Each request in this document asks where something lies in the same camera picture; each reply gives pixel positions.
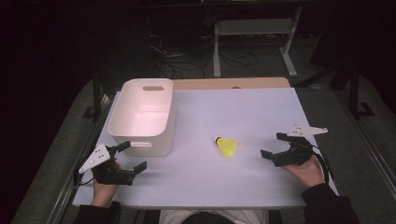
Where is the tangle of floor cables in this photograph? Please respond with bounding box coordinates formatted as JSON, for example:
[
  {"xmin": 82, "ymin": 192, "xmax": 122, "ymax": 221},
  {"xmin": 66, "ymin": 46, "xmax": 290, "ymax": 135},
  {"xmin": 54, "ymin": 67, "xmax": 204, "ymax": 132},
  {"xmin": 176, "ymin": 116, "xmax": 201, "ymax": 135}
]
[{"xmin": 145, "ymin": 17, "xmax": 260, "ymax": 80}]

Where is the left hand-held gripper cable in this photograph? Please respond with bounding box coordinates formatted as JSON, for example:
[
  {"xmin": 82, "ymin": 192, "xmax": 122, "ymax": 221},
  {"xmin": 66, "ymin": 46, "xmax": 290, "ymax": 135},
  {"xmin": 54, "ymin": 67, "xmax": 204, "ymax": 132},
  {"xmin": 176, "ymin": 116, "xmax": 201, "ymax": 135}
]
[{"xmin": 72, "ymin": 155, "xmax": 95, "ymax": 189}]

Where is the person's right hand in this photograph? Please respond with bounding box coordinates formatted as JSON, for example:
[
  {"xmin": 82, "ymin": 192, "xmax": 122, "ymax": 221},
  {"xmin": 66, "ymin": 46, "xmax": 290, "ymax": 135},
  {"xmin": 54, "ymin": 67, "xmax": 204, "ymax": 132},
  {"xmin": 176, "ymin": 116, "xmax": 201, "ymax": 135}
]
[{"xmin": 281, "ymin": 154, "xmax": 327, "ymax": 189}]

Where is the white metal desk frame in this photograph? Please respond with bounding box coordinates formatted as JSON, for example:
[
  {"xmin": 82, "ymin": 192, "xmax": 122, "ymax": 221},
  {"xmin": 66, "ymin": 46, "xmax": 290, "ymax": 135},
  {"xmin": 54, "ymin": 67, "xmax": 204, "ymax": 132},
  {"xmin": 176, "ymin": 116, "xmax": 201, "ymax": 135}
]
[{"xmin": 212, "ymin": 6, "xmax": 304, "ymax": 78}]

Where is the right hand-held gripper cable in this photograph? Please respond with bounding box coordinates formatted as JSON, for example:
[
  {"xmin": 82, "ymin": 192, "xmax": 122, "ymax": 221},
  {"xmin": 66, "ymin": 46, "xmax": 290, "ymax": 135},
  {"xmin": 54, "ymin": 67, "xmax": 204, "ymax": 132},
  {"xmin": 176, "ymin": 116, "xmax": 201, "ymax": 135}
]
[{"xmin": 311, "ymin": 148, "xmax": 332, "ymax": 185}]

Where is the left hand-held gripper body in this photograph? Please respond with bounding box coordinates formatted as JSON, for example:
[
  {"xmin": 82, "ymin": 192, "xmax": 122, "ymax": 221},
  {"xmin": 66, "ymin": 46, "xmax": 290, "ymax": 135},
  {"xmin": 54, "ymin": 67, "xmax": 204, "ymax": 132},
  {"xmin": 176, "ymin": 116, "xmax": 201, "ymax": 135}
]
[{"xmin": 78, "ymin": 143, "xmax": 135, "ymax": 187}]

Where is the hand-held gripper cable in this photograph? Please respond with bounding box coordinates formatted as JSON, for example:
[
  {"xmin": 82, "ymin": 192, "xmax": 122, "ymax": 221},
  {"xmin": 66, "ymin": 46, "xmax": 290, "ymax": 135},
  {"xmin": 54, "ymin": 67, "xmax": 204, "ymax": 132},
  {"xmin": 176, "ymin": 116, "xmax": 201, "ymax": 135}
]
[
  {"xmin": 311, "ymin": 148, "xmax": 332, "ymax": 185},
  {"xmin": 72, "ymin": 155, "xmax": 95, "ymax": 189}
]

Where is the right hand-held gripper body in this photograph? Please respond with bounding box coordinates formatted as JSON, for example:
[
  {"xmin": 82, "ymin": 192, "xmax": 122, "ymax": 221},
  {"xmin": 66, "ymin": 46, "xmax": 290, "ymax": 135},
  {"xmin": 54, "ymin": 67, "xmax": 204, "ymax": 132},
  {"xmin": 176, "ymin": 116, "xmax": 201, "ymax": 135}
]
[{"xmin": 271, "ymin": 124, "xmax": 329, "ymax": 168}]

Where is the yellow shuttlecock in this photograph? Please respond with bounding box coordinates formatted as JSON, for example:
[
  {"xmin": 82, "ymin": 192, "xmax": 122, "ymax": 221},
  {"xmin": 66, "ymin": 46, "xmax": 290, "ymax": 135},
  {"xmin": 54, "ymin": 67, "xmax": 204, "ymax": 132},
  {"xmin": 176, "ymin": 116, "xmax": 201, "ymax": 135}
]
[{"xmin": 213, "ymin": 136, "xmax": 239, "ymax": 159}]

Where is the metal floor rail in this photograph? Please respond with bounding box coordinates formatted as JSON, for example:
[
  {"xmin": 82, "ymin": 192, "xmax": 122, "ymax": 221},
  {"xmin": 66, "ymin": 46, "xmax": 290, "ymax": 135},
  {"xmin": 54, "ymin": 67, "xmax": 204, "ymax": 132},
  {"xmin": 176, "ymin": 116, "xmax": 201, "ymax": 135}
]
[
  {"xmin": 46, "ymin": 92, "xmax": 114, "ymax": 224},
  {"xmin": 333, "ymin": 89, "xmax": 396, "ymax": 200}
]

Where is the black metal stand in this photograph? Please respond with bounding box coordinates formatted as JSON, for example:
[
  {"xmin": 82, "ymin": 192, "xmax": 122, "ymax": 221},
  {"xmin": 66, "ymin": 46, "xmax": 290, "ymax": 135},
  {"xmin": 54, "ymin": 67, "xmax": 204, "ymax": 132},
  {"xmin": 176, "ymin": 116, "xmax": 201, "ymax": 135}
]
[
  {"xmin": 294, "ymin": 58, "xmax": 376, "ymax": 121},
  {"xmin": 81, "ymin": 66, "xmax": 108, "ymax": 123}
]

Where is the person's left hand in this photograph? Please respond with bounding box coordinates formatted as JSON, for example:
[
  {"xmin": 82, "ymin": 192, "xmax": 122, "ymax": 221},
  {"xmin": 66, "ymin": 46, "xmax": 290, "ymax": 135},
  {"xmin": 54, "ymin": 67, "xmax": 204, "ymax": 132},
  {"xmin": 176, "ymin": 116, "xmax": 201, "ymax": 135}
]
[{"xmin": 91, "ymin": 178, "xmax": 120, "ymax": 209}]

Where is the person's lap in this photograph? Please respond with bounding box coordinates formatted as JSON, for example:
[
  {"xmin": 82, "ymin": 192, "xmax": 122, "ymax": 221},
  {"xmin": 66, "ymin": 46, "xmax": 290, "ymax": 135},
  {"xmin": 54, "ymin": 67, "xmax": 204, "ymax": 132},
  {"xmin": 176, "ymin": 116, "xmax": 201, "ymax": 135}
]
[{"xmin": 159, "ymin": 208, "xmax": 271, "ymax": 224}]

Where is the white table sheet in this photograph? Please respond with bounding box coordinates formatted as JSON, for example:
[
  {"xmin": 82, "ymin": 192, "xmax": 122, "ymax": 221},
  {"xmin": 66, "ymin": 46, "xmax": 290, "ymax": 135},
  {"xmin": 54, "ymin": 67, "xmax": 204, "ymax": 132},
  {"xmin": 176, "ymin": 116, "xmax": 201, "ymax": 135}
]
[{"xmin": 72, "ymin": 87, "xmax": 340, "ymax": 210}]

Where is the white plastic storage bin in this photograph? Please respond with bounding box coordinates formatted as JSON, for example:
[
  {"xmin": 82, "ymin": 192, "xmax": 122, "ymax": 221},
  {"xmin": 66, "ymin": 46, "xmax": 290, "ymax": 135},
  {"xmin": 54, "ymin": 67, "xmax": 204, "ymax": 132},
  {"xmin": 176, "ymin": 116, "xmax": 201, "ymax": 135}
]
[{"xmin": 106, "ymin": 77, "xmax": 177, "ymax": 158}]

